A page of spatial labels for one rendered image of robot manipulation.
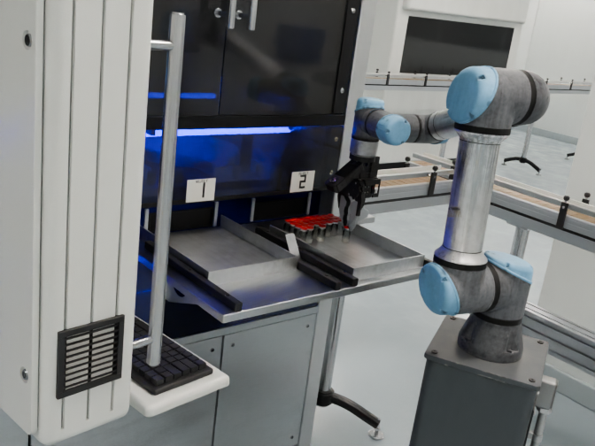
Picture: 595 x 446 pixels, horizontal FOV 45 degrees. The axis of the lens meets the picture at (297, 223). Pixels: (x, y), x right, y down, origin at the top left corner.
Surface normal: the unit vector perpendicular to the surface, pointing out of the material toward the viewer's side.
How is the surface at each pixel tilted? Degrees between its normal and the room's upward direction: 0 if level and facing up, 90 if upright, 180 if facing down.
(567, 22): 90
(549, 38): 90
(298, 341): 90
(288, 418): 90
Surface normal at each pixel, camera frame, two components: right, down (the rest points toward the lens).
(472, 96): -0.88, -0.11
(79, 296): 0.72, 0.29
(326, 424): 0.12, -0.95
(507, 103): 0.42, 0.29
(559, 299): -0.77, 0.11
